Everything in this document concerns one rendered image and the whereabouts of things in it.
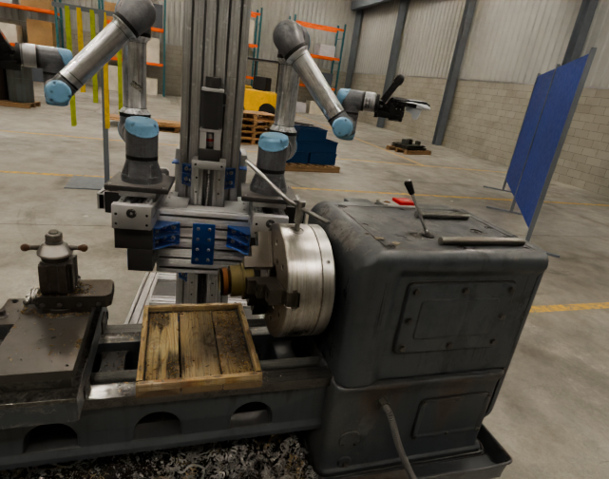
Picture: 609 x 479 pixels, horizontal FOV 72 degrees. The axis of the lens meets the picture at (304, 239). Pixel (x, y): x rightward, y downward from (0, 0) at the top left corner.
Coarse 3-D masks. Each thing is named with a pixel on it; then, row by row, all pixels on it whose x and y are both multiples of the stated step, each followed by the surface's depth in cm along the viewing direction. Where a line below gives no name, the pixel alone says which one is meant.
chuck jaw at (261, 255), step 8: (264, 232) 117; (256, 240) 119; (264, 240) 117; (272, 240) 118; (256, 248) 115; (264, 248) 116; (272, 248) 117; (256, 256) 115; (264, 256) 115; (272, 256) 116; (248, 264) 113; (256, 264) 114; (264, 264) 115; (272, 264) 115
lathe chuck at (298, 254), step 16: (272, 224) 118; (288, 224) 113; (304, 224) 115; (288, 240) 106; (304, 240) 107; (288, 256) 103; (304, 256) 104; (320, 256) 106; (272, 272) 120; (288, 272) 102; (304, 272) 103; (320, 272) 104; (288, 288) 101; (304, 288) 102; (320, 288) 104; (304, 304) 103; (320, 304) 105; (272, 320) 116; (288, 320) 104; (304, 320) 106
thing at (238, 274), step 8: (240, 264) 112; (224, 272) 109; (232, 272) 109; (240, 272) 110; (248, 272) 112; (224, 280) 108; (232, 280) 108; (240, 280) 109; (224, 288) 109; (232, 288) 109; (240, 288) 110; (232, 296) 111; (240, 296) 114
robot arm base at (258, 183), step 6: (258, 168) 166; (264, 174) 165; (270, 174) 164; (276, 174) 165; (282, 174) 167; (258, 180) 166; (270, 180) 165; (276, 180) 166; (282, 180) 168; (252, 186) 168; (258, 186) 167; (264, 186) 165; (270, 186) 165; (276, 186) 166; (282, 186) 169; (258, 192) 166; (264, 192) 165; (270, 192) 165
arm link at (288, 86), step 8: (304, 32) 158; (280, 56) 163; (280, 64) 166; (288, 64) 164; (280, 72) 167; (288, 72) 165; (280, 80) 167; (288, 80) 166; (296, 80) 167; (280, 88) 168; (288, 88) 167; (296, 88) 169; (280, 96) 169; (288, 96) 168; (296, 96) 171; (280, 104) 170; (288, 104) 169; (280, 112) 171; (288, 112) 171; (280, 120) 172; (288, 120) 172; (272, 128) 174; (280, 128) 172; (288, 128) 173; (288, 136) 173; (296, 144) 182
